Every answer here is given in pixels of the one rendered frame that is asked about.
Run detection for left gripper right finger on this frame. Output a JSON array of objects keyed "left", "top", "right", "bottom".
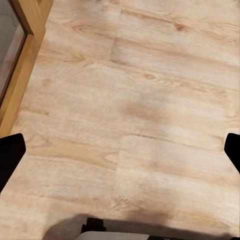
[{"left": 224, "top": 132, "right": 240, "bottom": 173}]

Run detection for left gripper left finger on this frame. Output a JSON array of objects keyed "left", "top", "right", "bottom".
[{"left": 0, "top": 133, "right": 26, "bottom": 193}]

